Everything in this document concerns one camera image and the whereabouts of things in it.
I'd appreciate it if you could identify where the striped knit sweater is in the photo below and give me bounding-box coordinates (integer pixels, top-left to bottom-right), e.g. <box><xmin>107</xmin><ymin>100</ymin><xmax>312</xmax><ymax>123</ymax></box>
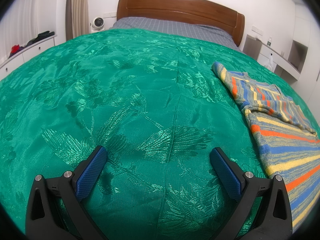
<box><xmin>212</xmin><ymin>62</ymin><xmax>319</xmax><ymax>230</ymax></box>

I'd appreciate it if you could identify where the dark clothes pile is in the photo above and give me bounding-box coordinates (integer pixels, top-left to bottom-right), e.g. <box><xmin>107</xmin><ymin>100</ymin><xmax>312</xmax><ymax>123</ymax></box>
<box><xmin>26</xmin><ymin>31</ymin><xmax>55</xmax><ymax>47</ymax></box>

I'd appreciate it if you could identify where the white plastic bag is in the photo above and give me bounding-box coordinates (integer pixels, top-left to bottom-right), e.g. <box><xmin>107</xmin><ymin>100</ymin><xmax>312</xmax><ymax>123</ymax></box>
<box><xmin>265</xmin><ymin>53</ymin><xmax>276</xmax><ymax>72</ymax></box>

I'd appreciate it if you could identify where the white desk shelf unit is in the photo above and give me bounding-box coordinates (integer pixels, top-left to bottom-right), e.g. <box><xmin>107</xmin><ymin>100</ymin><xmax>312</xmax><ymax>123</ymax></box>
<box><xmin>242</xmin><ymin>35</ymin><xmax>300</xmax><ymax>84</ymax></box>

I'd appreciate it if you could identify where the white drawer cabinet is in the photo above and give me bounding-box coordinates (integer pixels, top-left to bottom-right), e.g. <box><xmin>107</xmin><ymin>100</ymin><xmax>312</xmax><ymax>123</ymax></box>
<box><xmin>0</xmin><ymin>35</ymin><xmax>56</xmax><ymax>80</ymax></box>

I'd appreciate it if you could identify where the green floral bedspread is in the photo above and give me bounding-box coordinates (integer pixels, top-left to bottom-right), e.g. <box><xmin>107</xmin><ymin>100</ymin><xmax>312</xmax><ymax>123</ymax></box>
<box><xmin>1</xmin><ymin>29</ymin><xmax>317</xmax><ymax>239</ymax></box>

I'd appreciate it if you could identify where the red cloth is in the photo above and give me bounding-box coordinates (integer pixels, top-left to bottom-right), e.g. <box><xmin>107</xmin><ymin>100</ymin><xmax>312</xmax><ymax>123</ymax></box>
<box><xmin>9</xmin><ymin>45</ymin><xmax>21</xmax><ymax>57</ymax></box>

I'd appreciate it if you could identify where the grey checked bed sheet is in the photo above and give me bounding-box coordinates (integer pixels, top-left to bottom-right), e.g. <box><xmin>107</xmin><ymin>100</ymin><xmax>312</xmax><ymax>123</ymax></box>
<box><xmin>111</xmin><ymin>17</ymin><xmax>242</xmax><ymax>52</ymax></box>

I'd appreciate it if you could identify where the beige curtain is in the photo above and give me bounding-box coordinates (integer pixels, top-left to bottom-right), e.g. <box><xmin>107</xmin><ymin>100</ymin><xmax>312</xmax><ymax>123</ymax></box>
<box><xmin>65</xmin><ymin>0</ymin><xmax>89</xmax><ymax>41</ymax></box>

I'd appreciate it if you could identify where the white round fan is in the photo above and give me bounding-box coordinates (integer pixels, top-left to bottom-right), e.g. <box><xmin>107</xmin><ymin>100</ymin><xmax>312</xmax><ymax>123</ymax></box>
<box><xmin>90</xmin><ymin>17</ymin><xmax>104</xmax><ymax>33</ymax></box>

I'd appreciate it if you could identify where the brown wooden headboard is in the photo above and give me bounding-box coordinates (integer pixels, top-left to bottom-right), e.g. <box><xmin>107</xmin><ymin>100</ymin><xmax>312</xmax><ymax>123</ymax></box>
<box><xmin>116</xmin><ymin>0</ymin><xmax>245</xmax><ymax>46</ymax></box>

